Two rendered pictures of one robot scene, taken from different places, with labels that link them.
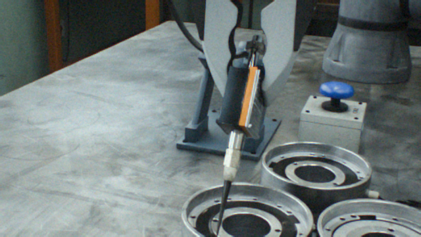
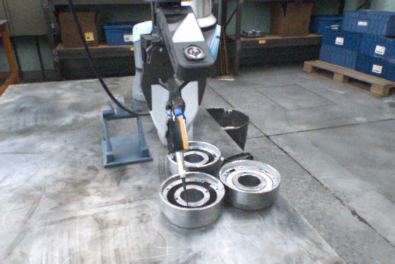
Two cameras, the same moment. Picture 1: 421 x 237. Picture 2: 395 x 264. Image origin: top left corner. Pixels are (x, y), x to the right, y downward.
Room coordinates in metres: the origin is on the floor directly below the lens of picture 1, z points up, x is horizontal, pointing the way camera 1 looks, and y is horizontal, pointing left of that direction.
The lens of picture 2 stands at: (0.03, 0.21, 1.14)
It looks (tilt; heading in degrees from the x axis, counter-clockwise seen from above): 26 degrees down; 325
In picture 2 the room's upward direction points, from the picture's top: straight up
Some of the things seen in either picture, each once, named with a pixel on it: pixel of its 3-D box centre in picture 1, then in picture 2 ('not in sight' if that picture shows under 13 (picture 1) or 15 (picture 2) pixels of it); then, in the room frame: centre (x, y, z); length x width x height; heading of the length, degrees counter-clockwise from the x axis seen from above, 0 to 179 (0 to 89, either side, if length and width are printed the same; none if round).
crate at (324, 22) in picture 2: not in sight; (328, 24); (3.00, -4.11, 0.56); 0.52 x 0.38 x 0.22; 69
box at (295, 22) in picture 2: not in sight; (289, 18); (3.19, -3.51, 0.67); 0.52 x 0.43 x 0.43; 72
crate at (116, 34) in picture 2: not in sight; (127, 33); (3.87, -1.45, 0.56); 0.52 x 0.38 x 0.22; 69
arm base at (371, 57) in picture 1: (369, 44); (154, 80); (0.97, -0.27, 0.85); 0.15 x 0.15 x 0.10
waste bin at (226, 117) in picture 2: not in sight; (219, 150); (1.39, -0.90, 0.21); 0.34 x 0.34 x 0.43
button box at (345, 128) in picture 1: (333, 122); (174, 128); (0.65, -0.15, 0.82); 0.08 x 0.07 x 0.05; 162
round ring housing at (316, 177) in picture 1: (314, 181); (193, 162); (0.49, -0.10, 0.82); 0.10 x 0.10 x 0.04
